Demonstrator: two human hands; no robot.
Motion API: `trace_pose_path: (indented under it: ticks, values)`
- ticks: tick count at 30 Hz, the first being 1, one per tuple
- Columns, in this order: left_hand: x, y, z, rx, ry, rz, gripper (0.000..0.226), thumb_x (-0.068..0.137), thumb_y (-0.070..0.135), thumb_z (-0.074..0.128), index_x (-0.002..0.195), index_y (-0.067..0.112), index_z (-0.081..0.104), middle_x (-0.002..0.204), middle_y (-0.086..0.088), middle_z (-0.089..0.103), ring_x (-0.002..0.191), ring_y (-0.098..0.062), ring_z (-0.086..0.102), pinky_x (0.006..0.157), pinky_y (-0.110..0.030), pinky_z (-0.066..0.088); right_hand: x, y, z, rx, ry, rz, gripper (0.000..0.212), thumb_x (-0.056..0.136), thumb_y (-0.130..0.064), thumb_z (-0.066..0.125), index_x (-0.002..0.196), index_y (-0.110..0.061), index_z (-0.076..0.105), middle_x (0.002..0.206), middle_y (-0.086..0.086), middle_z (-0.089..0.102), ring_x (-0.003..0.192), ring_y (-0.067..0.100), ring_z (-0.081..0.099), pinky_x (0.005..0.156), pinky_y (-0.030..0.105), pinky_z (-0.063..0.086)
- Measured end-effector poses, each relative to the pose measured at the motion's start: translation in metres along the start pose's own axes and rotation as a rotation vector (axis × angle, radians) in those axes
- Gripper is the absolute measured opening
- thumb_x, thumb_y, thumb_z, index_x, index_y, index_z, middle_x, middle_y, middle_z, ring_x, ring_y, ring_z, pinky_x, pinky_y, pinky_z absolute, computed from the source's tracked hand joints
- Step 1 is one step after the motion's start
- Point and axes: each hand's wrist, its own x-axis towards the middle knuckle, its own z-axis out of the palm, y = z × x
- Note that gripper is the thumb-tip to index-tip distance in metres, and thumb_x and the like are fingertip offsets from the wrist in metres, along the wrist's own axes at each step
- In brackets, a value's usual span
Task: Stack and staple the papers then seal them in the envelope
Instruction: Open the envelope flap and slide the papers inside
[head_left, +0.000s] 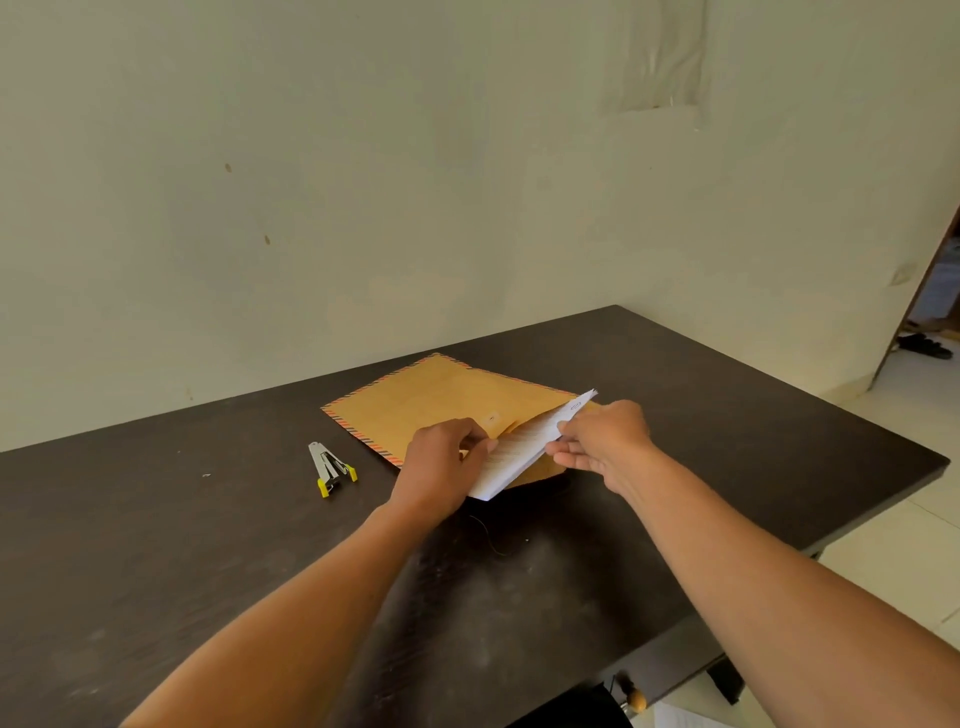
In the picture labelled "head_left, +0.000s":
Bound person's left hand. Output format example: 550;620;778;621
388;416;500;528

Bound person's right hand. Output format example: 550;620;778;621
544;399;678;502

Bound brown envelope with striped border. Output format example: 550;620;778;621
320;352;601;489

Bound white paper with circled mark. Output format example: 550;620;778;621
468;388;600;502

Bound grey stapler with yellow ends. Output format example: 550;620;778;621
307;440;360;499

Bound person's left forearm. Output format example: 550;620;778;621
119;500;444;728

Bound person's right forearm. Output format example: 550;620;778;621
622;449;960;728

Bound dark table leg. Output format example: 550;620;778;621
704;653;749;706

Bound black chair seat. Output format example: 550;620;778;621
506;680;635;728

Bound black sandal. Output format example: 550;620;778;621
896;332;955;361

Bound brown wooden door frame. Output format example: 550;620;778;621
868;206;960;391

